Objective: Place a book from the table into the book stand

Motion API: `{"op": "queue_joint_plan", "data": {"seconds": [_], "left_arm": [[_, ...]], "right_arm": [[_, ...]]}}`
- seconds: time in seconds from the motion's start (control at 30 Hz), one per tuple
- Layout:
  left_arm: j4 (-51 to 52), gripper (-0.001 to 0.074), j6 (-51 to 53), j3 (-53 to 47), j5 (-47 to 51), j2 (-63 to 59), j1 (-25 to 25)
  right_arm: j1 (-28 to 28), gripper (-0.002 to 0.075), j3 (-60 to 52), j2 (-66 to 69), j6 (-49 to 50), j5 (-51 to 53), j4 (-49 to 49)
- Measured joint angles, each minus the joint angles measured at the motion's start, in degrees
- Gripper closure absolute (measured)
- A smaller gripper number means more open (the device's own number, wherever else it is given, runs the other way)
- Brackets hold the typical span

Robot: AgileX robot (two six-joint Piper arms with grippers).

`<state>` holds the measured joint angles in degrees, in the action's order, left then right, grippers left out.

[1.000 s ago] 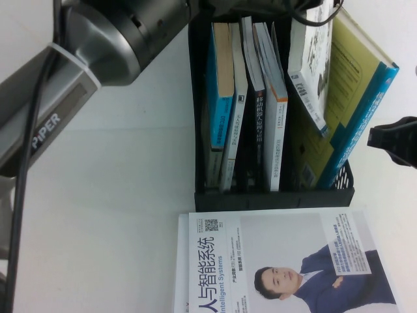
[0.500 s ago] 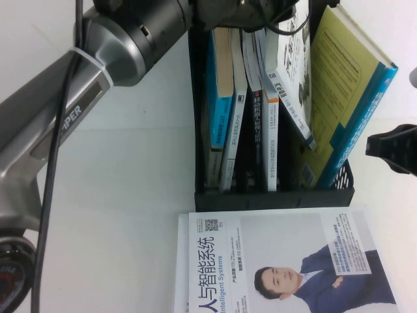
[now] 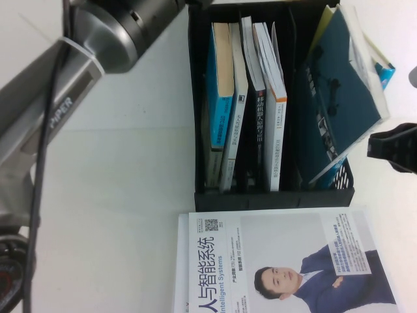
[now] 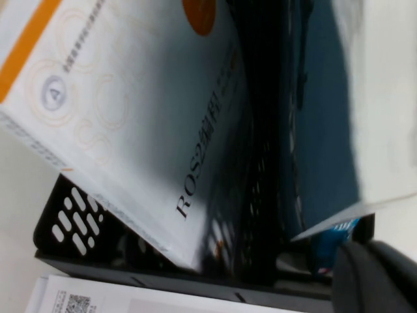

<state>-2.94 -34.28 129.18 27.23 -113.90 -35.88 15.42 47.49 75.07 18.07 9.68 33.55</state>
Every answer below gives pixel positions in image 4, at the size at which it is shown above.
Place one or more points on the white book orange stripe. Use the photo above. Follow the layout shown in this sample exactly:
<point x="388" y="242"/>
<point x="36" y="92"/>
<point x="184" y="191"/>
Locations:
<point x="114" y="114"/>

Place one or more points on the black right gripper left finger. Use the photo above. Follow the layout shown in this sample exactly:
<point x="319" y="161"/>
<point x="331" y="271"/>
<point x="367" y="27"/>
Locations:
<point x="358" y="287"/>

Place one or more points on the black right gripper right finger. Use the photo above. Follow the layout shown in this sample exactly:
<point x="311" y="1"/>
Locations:
<point x="397" y="264"/>

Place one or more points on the white car suspension book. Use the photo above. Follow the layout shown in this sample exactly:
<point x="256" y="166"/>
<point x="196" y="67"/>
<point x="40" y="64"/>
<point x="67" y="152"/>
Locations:
<point x="325" y="130"/>

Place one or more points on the magazine with man portrait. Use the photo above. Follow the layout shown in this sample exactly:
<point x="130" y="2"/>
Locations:
<point x="97" y="296"/>

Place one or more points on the black plastic book stand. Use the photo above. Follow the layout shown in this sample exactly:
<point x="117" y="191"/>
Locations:
<point x="260" y="195"/>

